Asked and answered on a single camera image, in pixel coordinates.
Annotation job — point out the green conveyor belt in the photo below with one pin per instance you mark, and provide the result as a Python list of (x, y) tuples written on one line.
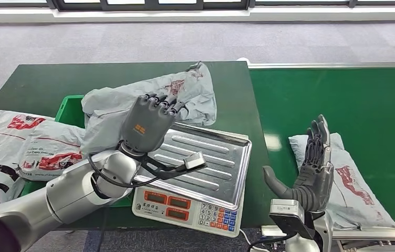
[(357, 97)]

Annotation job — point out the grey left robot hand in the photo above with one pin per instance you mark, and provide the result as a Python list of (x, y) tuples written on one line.
[(145, 125)]

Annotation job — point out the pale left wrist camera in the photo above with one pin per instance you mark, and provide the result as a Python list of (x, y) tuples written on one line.
[(194, 161)]

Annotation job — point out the white package with red print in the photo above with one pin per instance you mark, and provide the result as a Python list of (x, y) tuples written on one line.
[(48, 149)]

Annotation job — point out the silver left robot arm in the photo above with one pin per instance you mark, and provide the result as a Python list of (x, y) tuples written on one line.
[(72, 191)]

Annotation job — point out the green plastic crate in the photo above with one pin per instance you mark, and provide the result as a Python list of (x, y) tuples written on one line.
[(68, 111)]

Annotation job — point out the grey courier package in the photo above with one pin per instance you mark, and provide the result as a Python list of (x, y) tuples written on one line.
[(354, 194), (114, 104)]

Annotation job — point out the dark window frame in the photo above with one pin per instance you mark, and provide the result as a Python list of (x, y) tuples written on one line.
[(148, 5)]

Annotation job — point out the white electronic scale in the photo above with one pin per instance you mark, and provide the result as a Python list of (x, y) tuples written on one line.
[(155, 212)]

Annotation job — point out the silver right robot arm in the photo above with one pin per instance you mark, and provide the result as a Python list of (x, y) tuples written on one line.
[(322, 229)]

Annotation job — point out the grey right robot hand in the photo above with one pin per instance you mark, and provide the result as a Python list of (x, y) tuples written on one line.
[(317, 174)]

